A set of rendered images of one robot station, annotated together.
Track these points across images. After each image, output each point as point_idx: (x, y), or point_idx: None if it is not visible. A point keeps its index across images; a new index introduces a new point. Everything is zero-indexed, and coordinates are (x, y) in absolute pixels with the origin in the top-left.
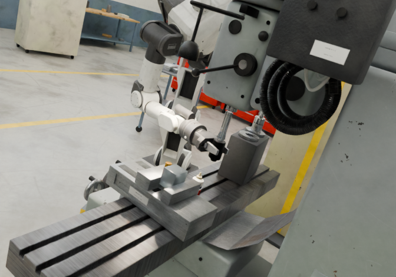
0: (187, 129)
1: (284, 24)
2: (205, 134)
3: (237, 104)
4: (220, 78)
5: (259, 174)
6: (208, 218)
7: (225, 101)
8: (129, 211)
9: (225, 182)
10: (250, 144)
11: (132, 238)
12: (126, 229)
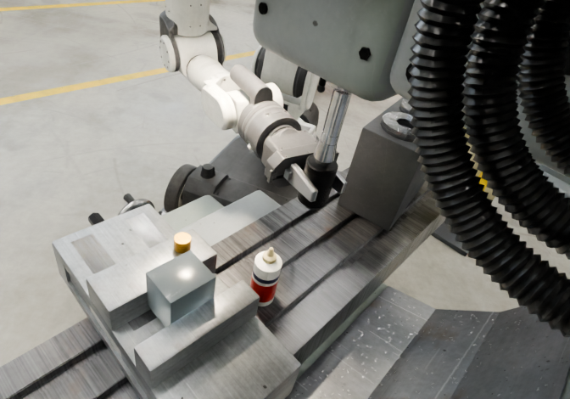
0: (250, 130)
1: None
2: (291, 141)
3: (349, 79)
4: None
5: (429, 190)
6: (275, 397)
7: (314, 69)
8: (81, 372)
9: (351, 227)
10: (407, 149)
11: None
12: None
